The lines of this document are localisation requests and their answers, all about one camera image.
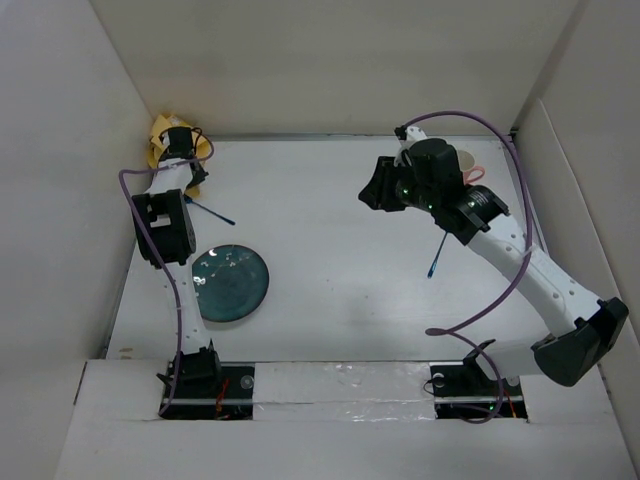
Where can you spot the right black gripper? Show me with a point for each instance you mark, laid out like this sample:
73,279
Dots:
377,192

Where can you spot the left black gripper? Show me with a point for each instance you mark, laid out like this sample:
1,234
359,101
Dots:
199,176

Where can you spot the yellow car-print cloth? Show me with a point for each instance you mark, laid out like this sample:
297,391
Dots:
203,147

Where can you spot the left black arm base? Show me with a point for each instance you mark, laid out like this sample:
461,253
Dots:
230,399

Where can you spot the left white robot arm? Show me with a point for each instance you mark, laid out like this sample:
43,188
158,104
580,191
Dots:
167,240

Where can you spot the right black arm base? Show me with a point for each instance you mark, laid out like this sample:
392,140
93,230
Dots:
461,390

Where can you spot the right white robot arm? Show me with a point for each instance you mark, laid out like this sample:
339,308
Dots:
581,327

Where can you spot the blue metal fork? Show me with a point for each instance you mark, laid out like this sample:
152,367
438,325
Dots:
191,201

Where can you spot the pink ceramic mug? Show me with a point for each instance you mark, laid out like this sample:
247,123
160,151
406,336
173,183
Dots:
471,171

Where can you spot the blue metal spoon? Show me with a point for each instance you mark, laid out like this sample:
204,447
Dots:
437,255

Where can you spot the teal ceramic plate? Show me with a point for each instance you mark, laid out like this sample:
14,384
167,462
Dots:
231,281

